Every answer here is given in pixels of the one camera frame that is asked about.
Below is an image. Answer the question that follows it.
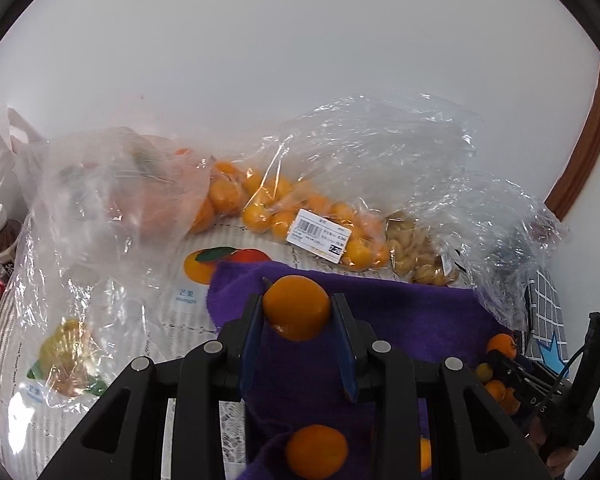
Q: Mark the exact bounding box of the pile of bagged longans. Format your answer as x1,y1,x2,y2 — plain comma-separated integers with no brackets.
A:
386,212,461,287

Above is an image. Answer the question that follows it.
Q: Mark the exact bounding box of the clear bag holding mandarins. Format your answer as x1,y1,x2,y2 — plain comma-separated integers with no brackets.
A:
27,127,246,281

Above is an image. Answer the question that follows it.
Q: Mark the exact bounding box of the pile of bagged kumquats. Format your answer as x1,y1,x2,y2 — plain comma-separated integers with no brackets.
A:
242,170,391,270

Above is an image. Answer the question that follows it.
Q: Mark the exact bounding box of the person's right hand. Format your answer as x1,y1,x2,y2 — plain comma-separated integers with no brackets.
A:
528,421,580,479

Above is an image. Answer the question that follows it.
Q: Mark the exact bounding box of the clear bag holding longans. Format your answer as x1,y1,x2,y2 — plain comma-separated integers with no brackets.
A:
385,170,571,331

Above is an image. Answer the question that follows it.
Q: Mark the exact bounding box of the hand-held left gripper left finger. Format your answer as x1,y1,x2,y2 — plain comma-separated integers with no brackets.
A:
40,292,266,480

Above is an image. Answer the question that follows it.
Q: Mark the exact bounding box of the clear bag with white label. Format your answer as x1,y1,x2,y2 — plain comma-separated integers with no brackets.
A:
207,94,483,273

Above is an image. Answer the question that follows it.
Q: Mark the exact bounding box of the pile of bagged mandarins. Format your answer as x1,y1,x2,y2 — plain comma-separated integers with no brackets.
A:
110,147,246,233

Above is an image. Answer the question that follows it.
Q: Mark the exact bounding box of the white plastic bag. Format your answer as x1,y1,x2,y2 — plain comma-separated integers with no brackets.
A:
0,107,46,221

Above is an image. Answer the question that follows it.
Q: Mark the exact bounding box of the large orange mandarin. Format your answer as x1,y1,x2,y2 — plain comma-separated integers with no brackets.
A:
262,275,332,342

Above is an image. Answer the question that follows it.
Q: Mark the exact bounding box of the white lace fruit-print tablecloth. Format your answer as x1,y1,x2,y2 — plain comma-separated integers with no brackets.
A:
0,207,471,480

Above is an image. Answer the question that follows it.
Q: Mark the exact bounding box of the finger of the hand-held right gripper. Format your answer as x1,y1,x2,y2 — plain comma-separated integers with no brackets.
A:
486,348,552,397

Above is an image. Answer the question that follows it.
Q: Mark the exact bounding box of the grey checked bag, blue star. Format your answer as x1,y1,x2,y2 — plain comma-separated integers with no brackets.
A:
522,265,573,378

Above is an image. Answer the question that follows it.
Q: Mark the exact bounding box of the dark drink bottle, white cap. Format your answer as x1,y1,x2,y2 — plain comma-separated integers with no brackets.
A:
0,203,22,271

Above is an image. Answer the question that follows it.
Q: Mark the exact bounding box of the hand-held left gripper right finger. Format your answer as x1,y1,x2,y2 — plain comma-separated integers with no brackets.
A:
330,292,553,480

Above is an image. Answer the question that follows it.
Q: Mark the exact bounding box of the brown wooden door frame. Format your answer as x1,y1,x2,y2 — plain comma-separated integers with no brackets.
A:
545,55,600,221

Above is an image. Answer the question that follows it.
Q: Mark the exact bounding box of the purple towel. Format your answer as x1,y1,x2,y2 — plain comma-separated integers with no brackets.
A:
207,260,531,480

